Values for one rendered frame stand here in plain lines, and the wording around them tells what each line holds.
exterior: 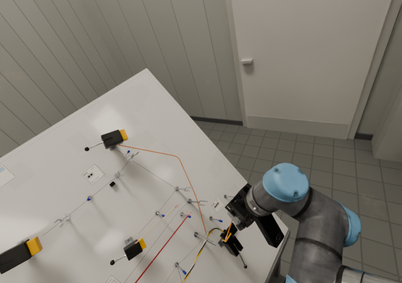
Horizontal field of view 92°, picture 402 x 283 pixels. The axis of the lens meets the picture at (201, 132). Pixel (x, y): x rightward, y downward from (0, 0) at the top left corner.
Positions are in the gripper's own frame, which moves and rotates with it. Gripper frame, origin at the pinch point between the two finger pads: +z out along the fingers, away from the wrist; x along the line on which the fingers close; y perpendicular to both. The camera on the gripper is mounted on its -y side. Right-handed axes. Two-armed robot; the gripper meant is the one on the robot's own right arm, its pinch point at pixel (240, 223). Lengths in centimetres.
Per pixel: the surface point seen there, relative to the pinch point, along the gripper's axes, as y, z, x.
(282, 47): 68, 26, -172
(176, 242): 10.8, 14.7, 17.2
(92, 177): 44, -1, 27
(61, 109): 248, 162, 9
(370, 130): -54, 72, -216
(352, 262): -89, 88, -79
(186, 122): 42.5, -0.3, -14.4
